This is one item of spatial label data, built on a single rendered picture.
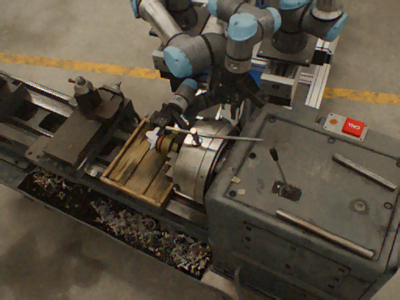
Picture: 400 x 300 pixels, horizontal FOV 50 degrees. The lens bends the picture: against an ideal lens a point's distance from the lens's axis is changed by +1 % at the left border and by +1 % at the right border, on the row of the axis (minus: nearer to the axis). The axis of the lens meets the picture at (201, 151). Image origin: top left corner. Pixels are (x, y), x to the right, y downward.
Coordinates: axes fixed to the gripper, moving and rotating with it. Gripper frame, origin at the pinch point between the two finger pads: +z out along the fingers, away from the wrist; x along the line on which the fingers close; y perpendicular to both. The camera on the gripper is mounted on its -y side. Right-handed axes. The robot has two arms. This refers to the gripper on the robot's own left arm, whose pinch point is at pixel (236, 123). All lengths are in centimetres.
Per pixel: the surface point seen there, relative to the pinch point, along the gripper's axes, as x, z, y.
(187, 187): 12.6, 24.7, 10.3
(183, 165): 10.5, 17.1, 13.3
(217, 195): 20.0, 13.2, -4.2
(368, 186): -1.9, 7.2, -44.0
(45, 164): 15, 47, 78
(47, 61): -115, 107, 211
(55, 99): -21, 45, 104
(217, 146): 2.6, 10.4, 4.6
